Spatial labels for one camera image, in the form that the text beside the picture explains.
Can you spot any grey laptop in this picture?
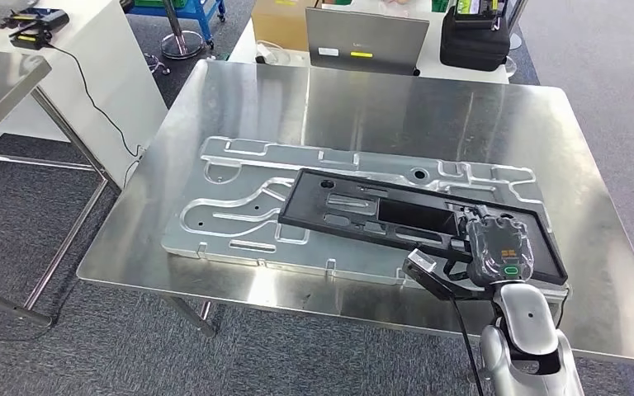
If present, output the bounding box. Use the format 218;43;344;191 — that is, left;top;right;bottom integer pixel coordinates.
305;6;431;77

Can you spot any black equipment bag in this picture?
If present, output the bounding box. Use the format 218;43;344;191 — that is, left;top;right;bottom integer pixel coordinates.
439;0;512;72

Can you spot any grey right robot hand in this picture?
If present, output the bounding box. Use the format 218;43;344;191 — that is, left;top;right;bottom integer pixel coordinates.
455;203;536;290

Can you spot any machined aluminium fixture plate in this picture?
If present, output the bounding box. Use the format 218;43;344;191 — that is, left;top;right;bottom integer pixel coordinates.
161;135;570;303

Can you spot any steel side table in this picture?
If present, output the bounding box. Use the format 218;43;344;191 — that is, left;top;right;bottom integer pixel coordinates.
0;48;111;328

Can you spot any black plastic plate frame part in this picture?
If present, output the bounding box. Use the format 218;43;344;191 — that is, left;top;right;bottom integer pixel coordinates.
277;167;569;287

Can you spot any blue tool cart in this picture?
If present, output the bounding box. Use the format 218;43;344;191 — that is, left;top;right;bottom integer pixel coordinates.
125;0;226;50

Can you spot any chrome stanchion post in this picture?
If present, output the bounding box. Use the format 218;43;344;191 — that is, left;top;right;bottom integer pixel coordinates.
159;0;206;60

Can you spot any white cabinet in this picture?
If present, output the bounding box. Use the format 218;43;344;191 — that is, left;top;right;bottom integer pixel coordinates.
0;0;169;190

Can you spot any black device power cable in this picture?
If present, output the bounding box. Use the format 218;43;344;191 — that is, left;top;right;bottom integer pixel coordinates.
45;43;143;190

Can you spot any brown cardboard box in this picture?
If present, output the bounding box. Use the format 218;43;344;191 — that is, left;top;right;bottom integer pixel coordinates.
251;0;318;53

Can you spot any white desk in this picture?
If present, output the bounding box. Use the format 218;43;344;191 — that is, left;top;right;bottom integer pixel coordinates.
228;0;510;85

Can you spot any white power adapter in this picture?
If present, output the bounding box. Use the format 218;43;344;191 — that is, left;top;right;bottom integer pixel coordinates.
255;40;296;65

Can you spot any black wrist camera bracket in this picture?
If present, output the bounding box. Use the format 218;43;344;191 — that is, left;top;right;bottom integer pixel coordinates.
402;257;496;302

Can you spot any black device with yellow labels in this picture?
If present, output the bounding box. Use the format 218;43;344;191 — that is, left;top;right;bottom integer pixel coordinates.
0;7;70;51

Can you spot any stainless steel workbench table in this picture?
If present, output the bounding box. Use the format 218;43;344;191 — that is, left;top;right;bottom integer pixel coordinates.
76;59;634;368

